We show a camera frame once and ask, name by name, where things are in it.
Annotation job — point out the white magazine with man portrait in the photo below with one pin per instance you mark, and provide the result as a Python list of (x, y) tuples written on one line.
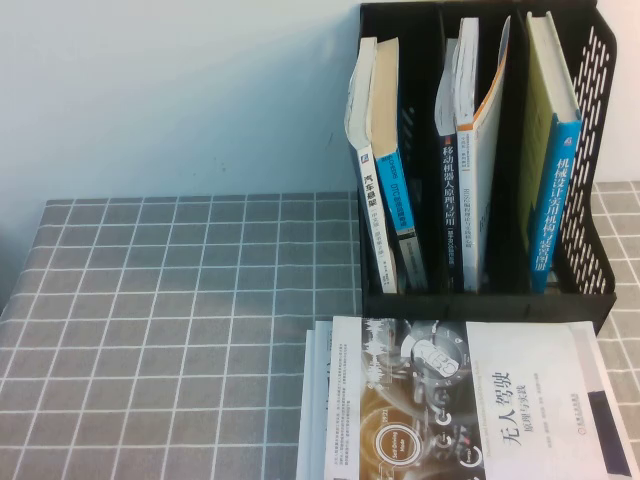
[(616, 360)]

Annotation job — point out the blue and grey spine book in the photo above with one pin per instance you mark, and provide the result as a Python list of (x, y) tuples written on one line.
[(395, 195)]

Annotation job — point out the white book with orange stripe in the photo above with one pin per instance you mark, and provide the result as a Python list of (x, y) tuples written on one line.
[(467, 210)]

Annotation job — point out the black mesh book stand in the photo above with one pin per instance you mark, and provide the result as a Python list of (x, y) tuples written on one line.
[(450, 305)]

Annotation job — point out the grey checked tablecloth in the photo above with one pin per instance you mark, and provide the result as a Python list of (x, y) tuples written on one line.
[(150, 325)]

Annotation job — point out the white spine paperback book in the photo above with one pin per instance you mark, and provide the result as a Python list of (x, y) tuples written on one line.
[(372, 200)]

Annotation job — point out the dark navy spine book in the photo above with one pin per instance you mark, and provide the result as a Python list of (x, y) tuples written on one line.
[(448, 210)]

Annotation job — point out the blue spine hardcover book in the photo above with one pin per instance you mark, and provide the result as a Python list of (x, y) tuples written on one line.
[(552, 210)]

